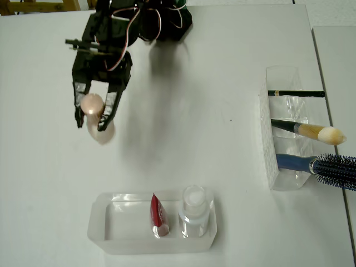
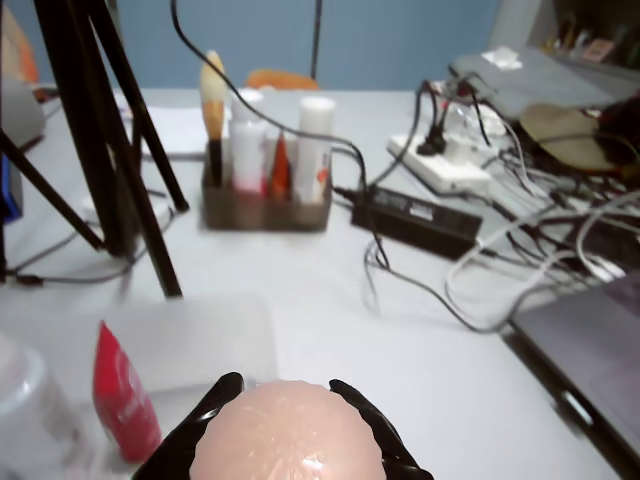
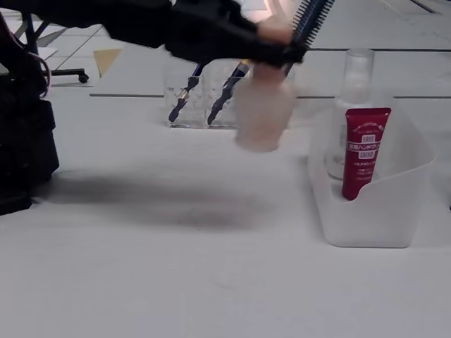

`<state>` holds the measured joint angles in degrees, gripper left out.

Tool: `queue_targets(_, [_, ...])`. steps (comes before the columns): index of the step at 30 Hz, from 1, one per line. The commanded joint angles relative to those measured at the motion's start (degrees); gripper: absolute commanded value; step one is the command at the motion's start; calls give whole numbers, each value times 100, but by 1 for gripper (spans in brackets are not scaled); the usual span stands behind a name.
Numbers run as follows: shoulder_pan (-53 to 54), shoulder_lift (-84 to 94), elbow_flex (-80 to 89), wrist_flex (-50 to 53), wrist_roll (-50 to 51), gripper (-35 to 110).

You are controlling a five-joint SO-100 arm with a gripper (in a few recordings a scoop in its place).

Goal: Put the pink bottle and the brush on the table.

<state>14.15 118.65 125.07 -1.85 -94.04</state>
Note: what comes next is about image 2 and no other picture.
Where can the tan round object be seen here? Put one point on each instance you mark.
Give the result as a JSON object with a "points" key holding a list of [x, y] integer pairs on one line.
{"points": [[560, 130]]}

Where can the white power strip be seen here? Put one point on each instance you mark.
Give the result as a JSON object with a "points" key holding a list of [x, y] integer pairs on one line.
{"points": [[440, 172]]}

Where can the white charger plug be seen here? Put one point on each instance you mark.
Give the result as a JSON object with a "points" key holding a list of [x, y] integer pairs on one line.
{"points": [[457, 150]]}

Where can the pink lotion bottle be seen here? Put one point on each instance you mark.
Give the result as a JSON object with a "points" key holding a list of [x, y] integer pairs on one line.
{"points": [[285, 435]]}

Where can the black power plug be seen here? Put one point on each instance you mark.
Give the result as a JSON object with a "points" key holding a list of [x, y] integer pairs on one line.
{"points": [[430, 145]]}

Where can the orange cloth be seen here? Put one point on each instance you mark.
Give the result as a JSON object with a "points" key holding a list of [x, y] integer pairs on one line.
{"points": [[280, 80]]}

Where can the grey laptop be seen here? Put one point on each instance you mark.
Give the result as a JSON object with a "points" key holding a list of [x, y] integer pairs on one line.
{"points": [[600, 360]]}

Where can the white spray can orange print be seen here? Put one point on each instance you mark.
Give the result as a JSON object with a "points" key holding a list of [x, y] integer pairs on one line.
{"points": [[315, 140]]}

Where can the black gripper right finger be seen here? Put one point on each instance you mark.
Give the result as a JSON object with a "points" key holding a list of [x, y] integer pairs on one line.
{"points": [[395, 450]]}

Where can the white paper sheet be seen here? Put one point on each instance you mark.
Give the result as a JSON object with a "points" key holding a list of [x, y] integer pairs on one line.
{"points": [[180, 130]]}

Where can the frosted plastic bin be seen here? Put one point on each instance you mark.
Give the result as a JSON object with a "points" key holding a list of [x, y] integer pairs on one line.
{"points": [[210, 340]]}

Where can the red hand cream tube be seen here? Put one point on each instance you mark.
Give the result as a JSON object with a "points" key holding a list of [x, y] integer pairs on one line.
{"points": [[125, 400]]}

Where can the white pink bottle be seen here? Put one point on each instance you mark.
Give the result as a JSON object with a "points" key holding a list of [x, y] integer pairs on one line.
{"points": [[247, 150]]}

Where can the black camera tripod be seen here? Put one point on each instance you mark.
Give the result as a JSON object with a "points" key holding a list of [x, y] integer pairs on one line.
{"points": [[95, 150]]}

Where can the orange tube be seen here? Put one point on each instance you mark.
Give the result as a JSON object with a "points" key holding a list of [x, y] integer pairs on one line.
{"points": [[281, 175]]}

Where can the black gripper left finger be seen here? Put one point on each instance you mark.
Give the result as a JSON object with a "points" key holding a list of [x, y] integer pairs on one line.
{"points": [[185, 440]]}

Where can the black power adapter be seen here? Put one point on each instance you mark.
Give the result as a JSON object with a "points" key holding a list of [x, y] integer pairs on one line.
{"points": [[420, 220]]}

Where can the brown translucent organizer box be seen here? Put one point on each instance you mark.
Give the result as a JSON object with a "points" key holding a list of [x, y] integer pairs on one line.
{"points": [[265, 215]]}

